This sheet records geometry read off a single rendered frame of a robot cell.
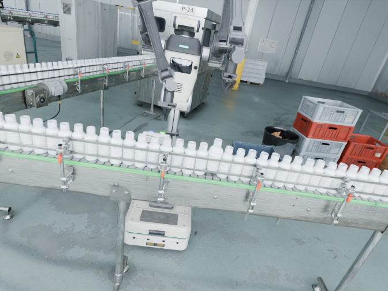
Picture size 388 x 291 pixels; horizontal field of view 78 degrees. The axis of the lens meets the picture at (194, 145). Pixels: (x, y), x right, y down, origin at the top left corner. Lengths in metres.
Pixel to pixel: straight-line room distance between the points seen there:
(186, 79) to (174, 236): 1.18
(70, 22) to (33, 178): 5.83
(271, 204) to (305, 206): 0.18
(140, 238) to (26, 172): 1.01
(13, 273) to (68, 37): 5.75
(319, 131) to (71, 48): 5.87
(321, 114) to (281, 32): 10.70
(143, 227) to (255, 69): 9.27
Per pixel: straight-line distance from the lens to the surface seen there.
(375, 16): 15.77
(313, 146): 3.47
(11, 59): 5.22
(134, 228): 1.97
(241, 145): 1.84
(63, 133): 1.24
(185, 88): 1.63
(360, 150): 3.98
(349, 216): 1.57
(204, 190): 1.22
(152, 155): 1.16
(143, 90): 5.17
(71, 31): 6.97
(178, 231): 1.96
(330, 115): 3.39
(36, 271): 2.13
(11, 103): 2.37
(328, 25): 14.65
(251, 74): 10.57
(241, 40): 1.18
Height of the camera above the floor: 1.64
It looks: 25 degrees down
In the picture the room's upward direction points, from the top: 11 degrees clockwise
